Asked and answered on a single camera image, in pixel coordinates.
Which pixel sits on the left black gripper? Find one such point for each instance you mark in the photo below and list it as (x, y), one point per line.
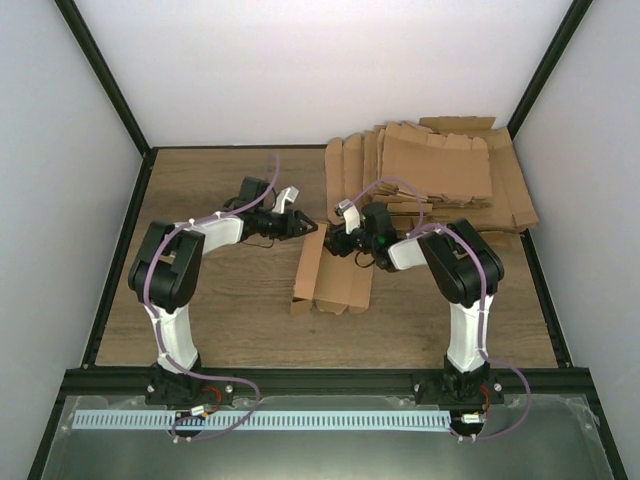
(288, 231)

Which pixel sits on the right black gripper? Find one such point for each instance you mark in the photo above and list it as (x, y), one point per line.
(339, 241)

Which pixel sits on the brown cardboard box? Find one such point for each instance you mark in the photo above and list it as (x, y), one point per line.
(332, 284)

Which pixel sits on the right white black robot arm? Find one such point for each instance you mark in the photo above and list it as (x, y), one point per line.
(465, 268)

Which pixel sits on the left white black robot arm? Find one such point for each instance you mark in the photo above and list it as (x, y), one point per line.
(166, 269)

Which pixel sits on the stack of flat cardboard blanks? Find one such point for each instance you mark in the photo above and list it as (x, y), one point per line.
(435, 170)

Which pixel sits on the clear plastic sheet cover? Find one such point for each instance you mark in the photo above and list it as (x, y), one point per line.
(554, 437)

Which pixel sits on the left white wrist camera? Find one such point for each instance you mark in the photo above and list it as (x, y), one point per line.
(284, 198)

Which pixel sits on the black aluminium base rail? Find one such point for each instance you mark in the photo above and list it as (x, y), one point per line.
(99, 380)

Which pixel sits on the light blue slotted cable duct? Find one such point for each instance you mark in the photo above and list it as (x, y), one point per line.
(404, 420)

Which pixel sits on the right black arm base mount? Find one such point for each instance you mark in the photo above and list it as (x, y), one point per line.
(452, 390)

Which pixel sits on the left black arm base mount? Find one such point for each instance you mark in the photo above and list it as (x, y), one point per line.
(184, 391)

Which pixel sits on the black frame post left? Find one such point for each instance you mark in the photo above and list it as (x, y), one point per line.
(89, 47)

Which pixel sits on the black frame post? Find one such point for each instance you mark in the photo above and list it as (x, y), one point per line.
(560, 41)
(89, 47)

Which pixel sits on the black frame post right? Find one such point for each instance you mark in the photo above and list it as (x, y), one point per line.
(560, 41)

